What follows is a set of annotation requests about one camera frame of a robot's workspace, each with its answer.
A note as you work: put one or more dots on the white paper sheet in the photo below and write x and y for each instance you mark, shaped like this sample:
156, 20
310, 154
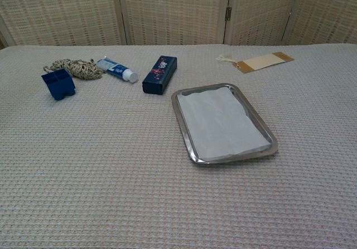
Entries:
223, 123

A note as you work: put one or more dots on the silver metal tray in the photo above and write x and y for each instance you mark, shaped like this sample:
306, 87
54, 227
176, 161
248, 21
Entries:
182, 126

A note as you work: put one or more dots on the dark blue printed carton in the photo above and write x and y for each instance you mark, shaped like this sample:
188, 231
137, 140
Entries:
159, 75

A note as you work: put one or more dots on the blue and white toothpaste tube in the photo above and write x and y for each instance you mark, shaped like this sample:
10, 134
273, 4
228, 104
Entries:
117, 69

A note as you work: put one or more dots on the beige waffle weave tablecloth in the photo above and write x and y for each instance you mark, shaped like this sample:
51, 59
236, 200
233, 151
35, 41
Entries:
111, 162

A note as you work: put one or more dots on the kraft paper tag with tassel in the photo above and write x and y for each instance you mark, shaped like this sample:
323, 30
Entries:
259, 62

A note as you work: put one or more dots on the woven bamboo folding screen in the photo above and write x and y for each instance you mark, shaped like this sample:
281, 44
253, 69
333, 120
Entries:
139, 12

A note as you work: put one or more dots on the brass screen hinge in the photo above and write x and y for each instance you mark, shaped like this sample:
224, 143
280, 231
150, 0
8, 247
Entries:
228, 13

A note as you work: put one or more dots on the blue plastic compartment holder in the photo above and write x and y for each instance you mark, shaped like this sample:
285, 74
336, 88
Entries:
59, 84

